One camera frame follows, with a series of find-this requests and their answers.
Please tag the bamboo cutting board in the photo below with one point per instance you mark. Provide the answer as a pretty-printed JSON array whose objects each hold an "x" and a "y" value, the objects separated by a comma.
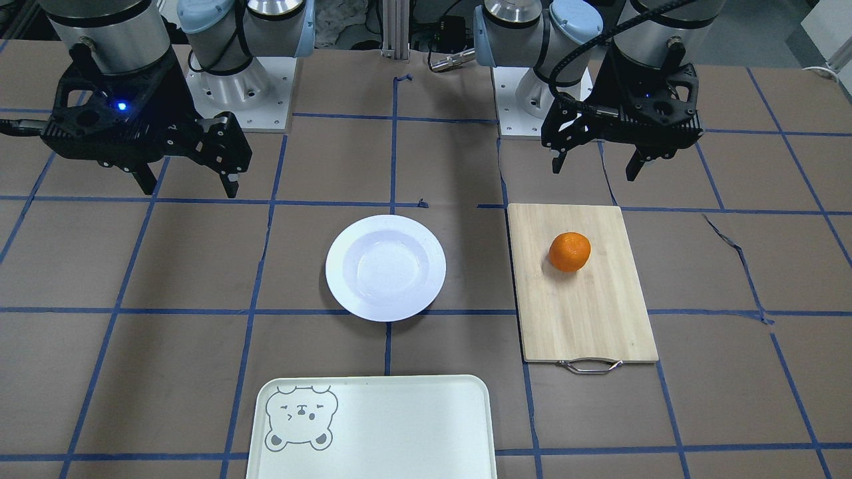
[{"x": 597, "y": 313}]

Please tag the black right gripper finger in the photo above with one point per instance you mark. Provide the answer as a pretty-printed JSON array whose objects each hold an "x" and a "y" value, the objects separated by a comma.
[
  {"x": 230, "y": 183},
  {"x": 145, "y": 178}
]

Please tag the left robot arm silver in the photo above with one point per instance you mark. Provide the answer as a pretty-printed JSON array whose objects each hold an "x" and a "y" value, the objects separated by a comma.
[{"x": 565, "y": 42}]

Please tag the orange fruit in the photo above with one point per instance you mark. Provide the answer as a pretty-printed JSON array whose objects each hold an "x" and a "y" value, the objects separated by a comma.
[{"x": 569, "y": 251}]

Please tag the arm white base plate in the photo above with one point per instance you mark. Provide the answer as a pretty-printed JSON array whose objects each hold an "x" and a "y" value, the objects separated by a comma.
[
  {"x": 522, "y": 102},
  {"x": 259, "y": 96}
]

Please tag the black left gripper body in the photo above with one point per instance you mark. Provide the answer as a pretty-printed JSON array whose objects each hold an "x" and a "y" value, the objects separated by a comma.
[{"x": 602, "y": 90}]

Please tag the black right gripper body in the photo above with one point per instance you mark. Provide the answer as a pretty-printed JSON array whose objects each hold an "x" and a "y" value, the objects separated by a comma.
[{"x": 174, "y": 101}]

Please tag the metal cutting board handle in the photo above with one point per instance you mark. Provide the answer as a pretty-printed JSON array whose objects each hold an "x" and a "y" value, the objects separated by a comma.
[{"x": 589, "y": 367}]

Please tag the aluminium frame post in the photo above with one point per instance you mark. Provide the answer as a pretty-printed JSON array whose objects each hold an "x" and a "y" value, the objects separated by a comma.
[{"x": 395, "y": 30}]

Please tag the white ridged plate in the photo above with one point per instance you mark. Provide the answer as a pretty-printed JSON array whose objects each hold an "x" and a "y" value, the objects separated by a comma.
[{"x": 385, "y": 268}]

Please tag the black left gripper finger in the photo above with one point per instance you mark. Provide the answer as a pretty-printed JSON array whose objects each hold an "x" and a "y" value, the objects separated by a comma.
[
  {"x": 558, "y": 159},
  {"x": 637, "y": 160}
]

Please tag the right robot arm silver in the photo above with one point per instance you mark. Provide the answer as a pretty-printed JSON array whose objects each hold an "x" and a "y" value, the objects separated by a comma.
[{"x": 216, "y": 37}]

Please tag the cream bear tray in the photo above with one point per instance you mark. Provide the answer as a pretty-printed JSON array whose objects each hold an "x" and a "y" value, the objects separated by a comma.
[{"x": 422, "y": 426}]

